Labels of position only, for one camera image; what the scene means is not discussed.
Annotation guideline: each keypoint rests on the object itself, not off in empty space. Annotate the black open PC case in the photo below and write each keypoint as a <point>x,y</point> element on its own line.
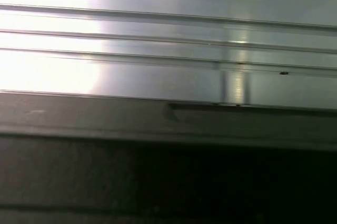
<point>105,118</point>

